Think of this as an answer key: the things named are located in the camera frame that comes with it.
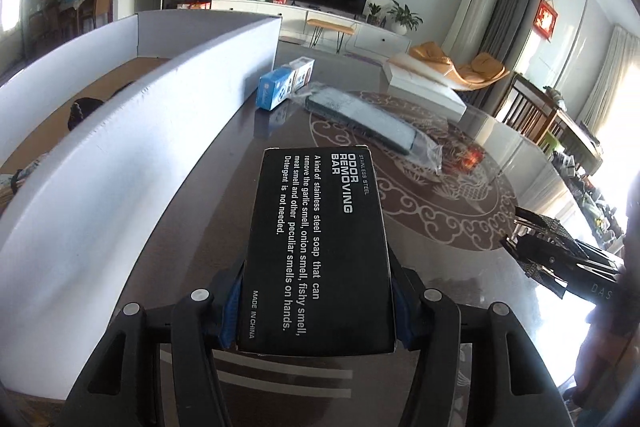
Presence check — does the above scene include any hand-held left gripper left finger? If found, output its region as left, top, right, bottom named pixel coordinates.
left=62, top=269, right=246, bottom=427

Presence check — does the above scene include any window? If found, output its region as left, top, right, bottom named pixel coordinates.
left=0, top=0, right=24, bottom=34

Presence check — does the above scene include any white television cabinet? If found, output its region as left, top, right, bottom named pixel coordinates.
left=212, top=0, right=417, bottom=58

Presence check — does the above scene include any blue and white box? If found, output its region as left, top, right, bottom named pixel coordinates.
left=256, top=56, right=316, bottom=112

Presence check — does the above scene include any black printed box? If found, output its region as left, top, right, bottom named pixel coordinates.
left=235, top=147, right=399, bottom=356

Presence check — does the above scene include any dark wooden chair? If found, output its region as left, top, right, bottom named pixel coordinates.
left=492, top=72, right=567, bottom=148

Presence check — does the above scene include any rhinestone mesh hair clip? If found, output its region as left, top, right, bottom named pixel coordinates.
left=512, top=206, right=579, bottom=291

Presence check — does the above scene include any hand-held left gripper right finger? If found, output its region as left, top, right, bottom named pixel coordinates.
left=392, top=252, right=573, bottom=427

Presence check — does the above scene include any covered standing air conditioner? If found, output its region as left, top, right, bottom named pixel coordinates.
left=442, top=0, right=503, bottom=58

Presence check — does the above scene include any white cardboard partition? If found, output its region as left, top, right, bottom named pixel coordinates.
left=0, top=9, right=284, bottom=401

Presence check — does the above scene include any large plant in white pot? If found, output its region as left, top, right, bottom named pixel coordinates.
left=387, top=0, right=424, bottom=34

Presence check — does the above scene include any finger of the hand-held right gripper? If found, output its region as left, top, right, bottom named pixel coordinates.
left=500, top=237, right=621, bottom=302
left=516, top=233, right=624, bottom=266

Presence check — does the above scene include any person's right hand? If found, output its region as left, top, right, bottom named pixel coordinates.
left=562, top=304, right=640, bottom=409

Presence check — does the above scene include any orange lounge chair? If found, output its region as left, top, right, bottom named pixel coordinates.
left=409, top=42, right=511, bottom=90

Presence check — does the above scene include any wooden bench with metal legs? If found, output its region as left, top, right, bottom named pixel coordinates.
left=306, top=18, right=357, bottom=54

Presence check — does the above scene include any grey curtain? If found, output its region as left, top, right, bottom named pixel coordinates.
left=477, top=0, right=544, bottom=68

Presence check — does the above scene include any cluttered side table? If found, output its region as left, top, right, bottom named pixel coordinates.
left=545, top=107, right=627, bottom=249

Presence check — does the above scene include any clear bag with grey item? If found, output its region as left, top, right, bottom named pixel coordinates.
left=295, top=82, right=444, bottom=173

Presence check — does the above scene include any red wall hanging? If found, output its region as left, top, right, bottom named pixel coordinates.
left=532, top=0, right=558, bottom=40

